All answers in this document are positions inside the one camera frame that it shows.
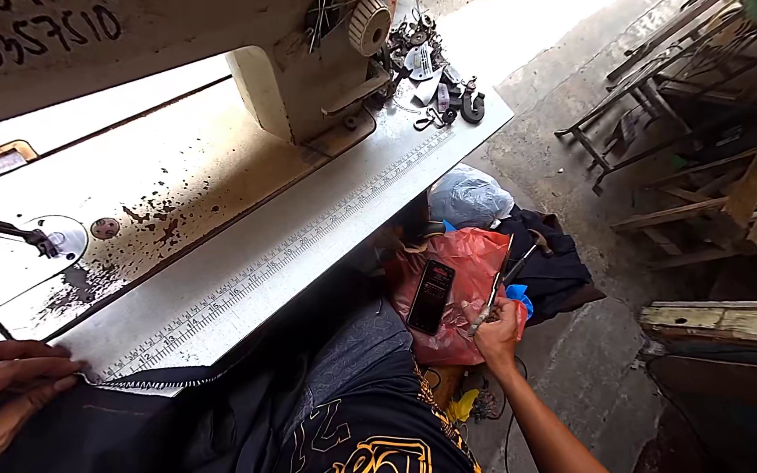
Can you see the person's right hand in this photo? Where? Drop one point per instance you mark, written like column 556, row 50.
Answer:
column 500, row 334

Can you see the person's right thumb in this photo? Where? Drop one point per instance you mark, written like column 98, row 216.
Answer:
column 470, row 312

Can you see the person's right fingers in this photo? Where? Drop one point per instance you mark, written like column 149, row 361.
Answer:
column 506, row 309

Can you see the black garment with white stitching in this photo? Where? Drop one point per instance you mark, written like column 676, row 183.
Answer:
column 115, row 420

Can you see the person's right forearm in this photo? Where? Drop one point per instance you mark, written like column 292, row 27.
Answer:
column 543, row 420

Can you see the bright blue plastic piece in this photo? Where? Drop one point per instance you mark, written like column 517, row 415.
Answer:
column 520, row 299

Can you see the black smartphone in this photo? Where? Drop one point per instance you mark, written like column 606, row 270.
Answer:
column 431, row 297

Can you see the red plastic bag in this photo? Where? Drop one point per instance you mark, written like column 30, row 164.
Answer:
column 457, row 263

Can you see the dark navy cloth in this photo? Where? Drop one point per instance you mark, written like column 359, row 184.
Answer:
column 559, row 272

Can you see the tangle of thread scraps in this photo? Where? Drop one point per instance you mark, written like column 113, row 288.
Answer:
column 486, row 402

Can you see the yellow cloth scrap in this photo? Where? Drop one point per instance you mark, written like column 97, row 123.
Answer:
column 463, row 405

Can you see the clear whitish plastic bag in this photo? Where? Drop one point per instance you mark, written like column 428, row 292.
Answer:
column 470, row 196

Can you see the person's legs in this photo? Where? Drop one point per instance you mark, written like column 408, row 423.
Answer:
column 359, row 348

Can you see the person's body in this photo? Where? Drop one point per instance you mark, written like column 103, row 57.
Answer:
column 385, row 420

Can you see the white table with printed ruler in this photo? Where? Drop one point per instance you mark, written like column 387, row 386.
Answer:
column 326, row 249

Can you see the silver carabiner-like metal clip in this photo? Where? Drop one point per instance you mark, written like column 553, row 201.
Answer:
column 424, row 123

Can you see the black horseshoe-shaped part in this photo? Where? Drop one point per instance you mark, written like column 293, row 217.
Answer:
column 473, row 107

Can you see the worn wooden bench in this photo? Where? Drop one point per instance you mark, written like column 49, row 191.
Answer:
column 720, row 322

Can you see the metal and wood rack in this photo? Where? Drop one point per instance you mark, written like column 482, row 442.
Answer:
column 648, row 98

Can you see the broken wooden crate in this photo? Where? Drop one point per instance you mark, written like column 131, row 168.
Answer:
column 750, row 197

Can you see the pile of small metal parts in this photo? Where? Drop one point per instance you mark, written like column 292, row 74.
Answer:
column 416, row 39

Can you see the bundle of metal needles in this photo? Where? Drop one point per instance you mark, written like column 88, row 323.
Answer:
column 321, row 20

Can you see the beige industrial sewing machine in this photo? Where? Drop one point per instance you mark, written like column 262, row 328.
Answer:
column 175, row 151

